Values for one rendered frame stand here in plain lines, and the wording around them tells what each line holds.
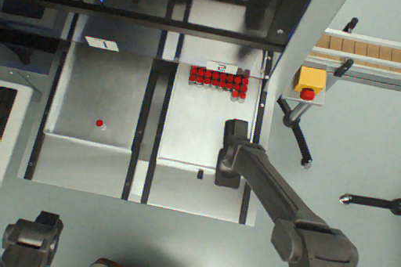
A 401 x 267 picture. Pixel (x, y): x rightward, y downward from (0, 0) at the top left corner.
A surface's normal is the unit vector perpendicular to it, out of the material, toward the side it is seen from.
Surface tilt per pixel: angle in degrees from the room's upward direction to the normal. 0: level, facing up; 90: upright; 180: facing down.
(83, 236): 0
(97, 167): 0
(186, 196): 0
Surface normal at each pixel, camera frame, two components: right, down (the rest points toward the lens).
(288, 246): -0.94, -0.22
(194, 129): 0.03, -0.25
